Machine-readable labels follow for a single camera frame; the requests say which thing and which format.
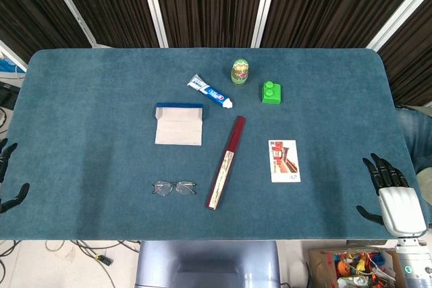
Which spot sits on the red picture postcard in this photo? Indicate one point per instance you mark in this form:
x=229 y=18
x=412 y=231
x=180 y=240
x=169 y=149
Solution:
x=283 y=161

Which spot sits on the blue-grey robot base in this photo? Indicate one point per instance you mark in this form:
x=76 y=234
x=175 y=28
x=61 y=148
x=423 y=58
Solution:
x=209 y=261

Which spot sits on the blue jeans leg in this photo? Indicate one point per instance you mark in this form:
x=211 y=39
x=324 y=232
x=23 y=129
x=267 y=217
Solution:
x=418 y=133

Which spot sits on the wire-frame eyeglasses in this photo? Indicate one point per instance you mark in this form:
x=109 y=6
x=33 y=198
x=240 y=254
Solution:
x=163 y=188

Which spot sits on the cardboard box of toys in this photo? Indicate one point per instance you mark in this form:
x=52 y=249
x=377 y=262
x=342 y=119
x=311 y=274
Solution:
x=320 y=267

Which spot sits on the dark red folded fan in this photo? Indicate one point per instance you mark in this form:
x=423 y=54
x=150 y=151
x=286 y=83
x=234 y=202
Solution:
x=229 y=153

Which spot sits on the green toy building block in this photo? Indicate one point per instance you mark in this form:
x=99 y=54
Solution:
x=271 y=95

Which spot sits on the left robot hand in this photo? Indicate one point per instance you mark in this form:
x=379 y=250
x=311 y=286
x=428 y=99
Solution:
x=20 y=192

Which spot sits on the small black floor device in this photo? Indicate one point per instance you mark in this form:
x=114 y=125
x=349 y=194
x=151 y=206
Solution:
x=104 y=261

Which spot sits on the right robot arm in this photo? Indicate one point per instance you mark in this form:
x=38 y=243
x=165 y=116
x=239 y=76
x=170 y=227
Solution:
x=413 y=267

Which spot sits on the white aluminium frame post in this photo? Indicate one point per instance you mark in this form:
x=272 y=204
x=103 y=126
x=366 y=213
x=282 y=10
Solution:
x=13 y=55
x=67 y=4
x=153 y=4
x=398 y=15
x=265 y=4

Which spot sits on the teal table cloth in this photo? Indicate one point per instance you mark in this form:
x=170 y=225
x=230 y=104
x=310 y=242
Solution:
x=84 y=116

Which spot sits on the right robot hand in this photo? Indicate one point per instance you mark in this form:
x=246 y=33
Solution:
x=401 y=207

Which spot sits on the blue white toothpaste tube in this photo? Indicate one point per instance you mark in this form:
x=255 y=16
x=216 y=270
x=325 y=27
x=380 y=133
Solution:
x=209 y=90

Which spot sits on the dark brown pleated curtain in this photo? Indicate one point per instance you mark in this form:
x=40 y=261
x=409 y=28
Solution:
x=209 y=4

